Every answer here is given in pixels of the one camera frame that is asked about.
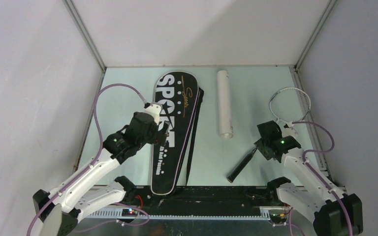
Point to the badminton racket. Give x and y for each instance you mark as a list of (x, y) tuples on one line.
[(288, 104)]

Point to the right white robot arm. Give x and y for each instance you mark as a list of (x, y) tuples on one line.
[(330, 209)]

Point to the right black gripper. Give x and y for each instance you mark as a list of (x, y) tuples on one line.
[(259, 145)]

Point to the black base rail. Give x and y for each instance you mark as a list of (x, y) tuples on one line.
[(207, 201)]

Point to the white shuttlecock tube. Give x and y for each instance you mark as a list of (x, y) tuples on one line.
[(224, 105)]

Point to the black sport racket bag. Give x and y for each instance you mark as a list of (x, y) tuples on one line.
[(180, 96)]

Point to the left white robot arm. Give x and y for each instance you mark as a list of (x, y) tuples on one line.
[(61, 209)]

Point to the white slotted cable duct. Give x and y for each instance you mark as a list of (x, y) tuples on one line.
[(128, 213)]

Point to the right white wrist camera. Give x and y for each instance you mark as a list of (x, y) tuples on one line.
[(287, 129)]

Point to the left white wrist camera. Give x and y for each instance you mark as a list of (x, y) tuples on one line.
[(153, 109)]

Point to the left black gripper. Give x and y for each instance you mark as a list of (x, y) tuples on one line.
[(159, 137)]

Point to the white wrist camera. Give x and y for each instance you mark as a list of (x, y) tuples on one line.
[(287, 129), (153, 109)]

